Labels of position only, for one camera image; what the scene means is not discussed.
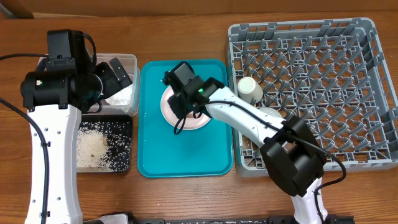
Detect pink plate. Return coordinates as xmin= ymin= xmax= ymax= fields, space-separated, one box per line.
xmin=160 ymin=86 xmax=210 ymax=130

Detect white napkin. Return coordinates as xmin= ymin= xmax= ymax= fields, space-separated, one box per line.
xmin=105 ymin=84 xmax=133 ymax=106

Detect cream paper cup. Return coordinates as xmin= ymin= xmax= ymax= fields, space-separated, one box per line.
xmin=238 ymin=77 xmax=263 ymax=105

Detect rice leftovers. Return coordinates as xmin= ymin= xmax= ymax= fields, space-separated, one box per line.
xmin=76 ymin=121 xmax=132 ymax=172

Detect grey bowl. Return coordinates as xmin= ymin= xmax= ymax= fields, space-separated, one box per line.
xmin=258 ymin=107 xmax=284 ymax=119

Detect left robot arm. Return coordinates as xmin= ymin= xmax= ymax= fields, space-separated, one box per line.
xmin=21 ymin=57 xmax=107 ymax=223

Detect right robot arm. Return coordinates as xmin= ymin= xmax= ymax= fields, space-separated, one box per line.
xmin=162 ymin=77 xmax=328 ymax=223

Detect grey dishwasher rack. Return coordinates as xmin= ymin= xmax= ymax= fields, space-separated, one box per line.
xmin=227 ymin=17 xmax=397 ymax=171

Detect clear plastic bin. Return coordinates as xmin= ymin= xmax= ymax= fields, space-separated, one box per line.
xmin=21 ymin=54 xmax=139 ymax=116

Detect teal serving tray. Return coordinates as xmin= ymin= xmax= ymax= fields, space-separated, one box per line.
xmin=137 ymin=60 xmax=233 ymax=178

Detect black tray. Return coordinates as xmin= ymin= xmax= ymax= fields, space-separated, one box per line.
xmin=76 ymin=114 xmax=134 ymax=174

